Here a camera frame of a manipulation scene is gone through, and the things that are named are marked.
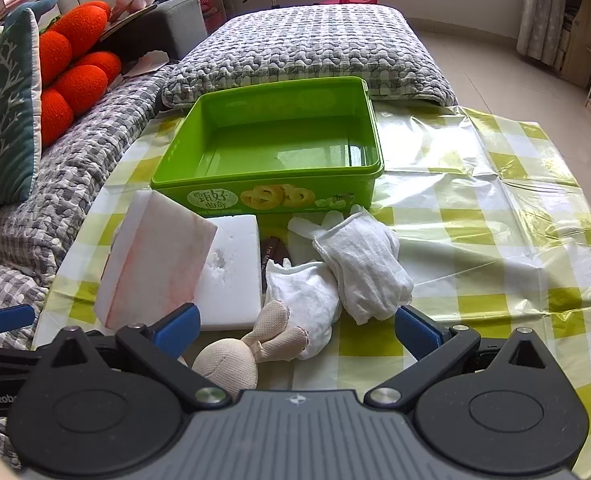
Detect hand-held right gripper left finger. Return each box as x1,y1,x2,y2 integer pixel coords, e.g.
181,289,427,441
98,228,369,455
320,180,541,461
40,304,232,409

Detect dented white sponge block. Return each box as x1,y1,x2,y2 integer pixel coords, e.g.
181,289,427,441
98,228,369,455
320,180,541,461
196,214,264,332

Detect teal branch-print cushion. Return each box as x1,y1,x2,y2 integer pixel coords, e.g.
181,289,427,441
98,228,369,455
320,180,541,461
0,7,44,219

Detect translucent disposable glove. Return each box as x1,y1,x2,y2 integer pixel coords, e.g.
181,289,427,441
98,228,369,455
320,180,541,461
288,208,349,242

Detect wooden shelf desk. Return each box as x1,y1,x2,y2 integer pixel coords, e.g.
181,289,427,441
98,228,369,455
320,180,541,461
555,0,591,137

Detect yellow-green checked tablecloth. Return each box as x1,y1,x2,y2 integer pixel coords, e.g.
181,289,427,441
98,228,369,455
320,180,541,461
30,105,591,480

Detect orange carrot plush pillow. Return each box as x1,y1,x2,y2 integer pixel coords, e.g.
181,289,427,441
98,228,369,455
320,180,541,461
40,51,123,147
38,1,112,86

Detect beige curtain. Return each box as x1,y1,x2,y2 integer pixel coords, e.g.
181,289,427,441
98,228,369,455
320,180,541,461
517,0,584,66

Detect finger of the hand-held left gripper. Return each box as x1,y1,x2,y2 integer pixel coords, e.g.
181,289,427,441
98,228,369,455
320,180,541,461
0,304,36,337

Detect grey sofa armrest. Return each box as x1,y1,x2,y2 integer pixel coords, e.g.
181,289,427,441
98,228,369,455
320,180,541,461
100,0,209,64

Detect crumpled white paper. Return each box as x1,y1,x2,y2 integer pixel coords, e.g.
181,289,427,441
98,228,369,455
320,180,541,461
122,51,171,79

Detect dark brown packet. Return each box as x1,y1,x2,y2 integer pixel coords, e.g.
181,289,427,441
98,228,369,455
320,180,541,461
259,235,293,293

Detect large pink-stained white sponge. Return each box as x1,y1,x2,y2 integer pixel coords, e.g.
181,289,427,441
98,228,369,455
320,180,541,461
96,191,219,332

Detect green plastic box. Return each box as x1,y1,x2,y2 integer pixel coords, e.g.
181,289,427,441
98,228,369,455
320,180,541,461
150,76,385,217

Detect grey knitted cushion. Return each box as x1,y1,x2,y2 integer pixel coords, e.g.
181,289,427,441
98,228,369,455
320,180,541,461
160,4,459,112

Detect white cotton glove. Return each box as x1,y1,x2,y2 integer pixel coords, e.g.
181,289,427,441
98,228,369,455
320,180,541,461
264,259,344,361
312,210,414,325

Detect grey checked sofa cover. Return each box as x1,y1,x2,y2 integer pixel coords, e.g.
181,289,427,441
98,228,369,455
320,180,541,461
0,62,177,463

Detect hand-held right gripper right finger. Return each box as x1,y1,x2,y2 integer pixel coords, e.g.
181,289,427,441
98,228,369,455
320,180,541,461
368,305,552,409

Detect beige plush toy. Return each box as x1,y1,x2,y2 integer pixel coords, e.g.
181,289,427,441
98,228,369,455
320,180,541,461
192,300,310,392

